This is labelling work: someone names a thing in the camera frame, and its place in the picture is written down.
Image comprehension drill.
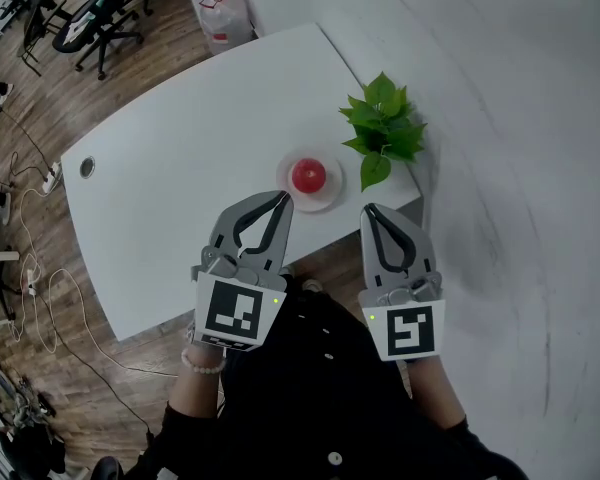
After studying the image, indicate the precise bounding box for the person's right forearm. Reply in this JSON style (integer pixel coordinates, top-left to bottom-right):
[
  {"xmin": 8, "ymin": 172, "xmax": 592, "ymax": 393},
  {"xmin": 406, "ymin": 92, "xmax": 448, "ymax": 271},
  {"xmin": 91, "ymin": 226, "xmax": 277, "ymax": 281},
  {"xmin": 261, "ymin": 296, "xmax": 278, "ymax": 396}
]
[{"xmin": 404, "ymin": 355, "xmax": 469, "ymax": 429}]

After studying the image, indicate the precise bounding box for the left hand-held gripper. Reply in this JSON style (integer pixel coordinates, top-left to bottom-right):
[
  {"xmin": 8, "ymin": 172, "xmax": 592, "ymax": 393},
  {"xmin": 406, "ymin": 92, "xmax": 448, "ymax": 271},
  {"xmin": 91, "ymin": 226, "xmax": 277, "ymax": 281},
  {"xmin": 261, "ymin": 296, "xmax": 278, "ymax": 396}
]
[{"xmin": 191, "ymin": 190, "xmax": 296, "ymax": 353}]

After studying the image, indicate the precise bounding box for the person's left forearm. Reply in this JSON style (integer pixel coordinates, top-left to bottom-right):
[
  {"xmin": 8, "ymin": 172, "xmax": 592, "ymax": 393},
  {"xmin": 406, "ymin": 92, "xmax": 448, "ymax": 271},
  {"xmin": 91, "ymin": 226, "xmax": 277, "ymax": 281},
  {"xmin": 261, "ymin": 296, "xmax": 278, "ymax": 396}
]
[{"xmin": 169, "ymin": 345, "xmax": 229, "ymax": 419}]

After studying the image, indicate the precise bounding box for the red apple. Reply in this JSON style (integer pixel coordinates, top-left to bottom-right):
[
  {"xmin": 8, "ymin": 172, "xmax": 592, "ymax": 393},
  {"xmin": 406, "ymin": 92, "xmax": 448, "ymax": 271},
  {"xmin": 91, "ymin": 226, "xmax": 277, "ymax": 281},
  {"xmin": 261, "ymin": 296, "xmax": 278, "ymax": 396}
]
[{"xmin": 291, "ymin": 157, "xmax": 328, "ymax": 195}]

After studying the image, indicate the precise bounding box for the long white floor cable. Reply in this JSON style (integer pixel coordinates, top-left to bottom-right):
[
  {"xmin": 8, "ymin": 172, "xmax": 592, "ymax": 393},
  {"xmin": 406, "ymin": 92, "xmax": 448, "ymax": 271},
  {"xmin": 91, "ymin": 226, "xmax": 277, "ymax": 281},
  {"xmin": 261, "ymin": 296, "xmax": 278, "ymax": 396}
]
[{"xmin": 7, "ymin": 187, "xmax": 181, "ymax": 379}]

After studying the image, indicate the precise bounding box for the green leafy potted plant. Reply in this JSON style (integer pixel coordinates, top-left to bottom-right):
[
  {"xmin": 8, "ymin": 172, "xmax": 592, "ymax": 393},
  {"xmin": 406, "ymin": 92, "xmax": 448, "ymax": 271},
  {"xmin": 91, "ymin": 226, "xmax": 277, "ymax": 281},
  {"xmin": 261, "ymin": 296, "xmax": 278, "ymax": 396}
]
[{"xmin": 338, "ymin": 71, "xmax": 428, "ymax": 193}]

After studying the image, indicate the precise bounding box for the person's black clothing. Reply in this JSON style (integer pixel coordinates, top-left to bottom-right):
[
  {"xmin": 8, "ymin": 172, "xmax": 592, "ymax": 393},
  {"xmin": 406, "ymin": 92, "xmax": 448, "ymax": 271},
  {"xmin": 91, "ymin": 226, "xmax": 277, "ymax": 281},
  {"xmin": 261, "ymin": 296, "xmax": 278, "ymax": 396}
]
[{"xmin": 134, "ymin": 272, "xmax": 531, "ymax": 480}]

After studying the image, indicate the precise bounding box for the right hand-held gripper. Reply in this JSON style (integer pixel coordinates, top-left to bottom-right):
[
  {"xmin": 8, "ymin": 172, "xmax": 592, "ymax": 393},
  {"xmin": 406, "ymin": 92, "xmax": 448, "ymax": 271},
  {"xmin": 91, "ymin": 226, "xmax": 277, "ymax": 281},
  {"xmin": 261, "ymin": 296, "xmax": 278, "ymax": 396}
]
[{"xmin": 357, "ymin": 201, "xmax": 448, "ymax": 363}]

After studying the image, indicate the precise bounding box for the clear water bottle red cap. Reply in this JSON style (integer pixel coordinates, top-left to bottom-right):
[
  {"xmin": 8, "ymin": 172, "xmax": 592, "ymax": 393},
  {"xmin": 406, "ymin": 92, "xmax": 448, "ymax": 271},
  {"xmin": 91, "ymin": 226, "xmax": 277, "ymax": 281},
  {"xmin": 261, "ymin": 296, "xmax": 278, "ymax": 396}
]
[{"xmin": 198, "ymin": 0, "xmax": 255, "ymax": 55}]

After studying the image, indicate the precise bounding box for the white round plate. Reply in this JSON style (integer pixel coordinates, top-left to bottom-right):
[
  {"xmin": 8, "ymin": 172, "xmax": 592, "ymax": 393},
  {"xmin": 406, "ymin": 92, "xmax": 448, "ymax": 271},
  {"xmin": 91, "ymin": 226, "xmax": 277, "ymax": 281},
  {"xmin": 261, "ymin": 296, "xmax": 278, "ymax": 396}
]
[{"xmin": 275, "ymin": 146, "xmax": 345, "ymax": 213}]

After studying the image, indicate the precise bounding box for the pale bead bracelet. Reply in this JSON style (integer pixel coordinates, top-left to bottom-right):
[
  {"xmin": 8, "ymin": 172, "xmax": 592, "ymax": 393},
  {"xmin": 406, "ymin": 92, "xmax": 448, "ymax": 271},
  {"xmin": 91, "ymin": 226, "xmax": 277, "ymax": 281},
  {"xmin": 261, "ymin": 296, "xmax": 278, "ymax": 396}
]
[{"xmin": 180, "ymin": 347, "xmax": 227, "ymax": 374}]

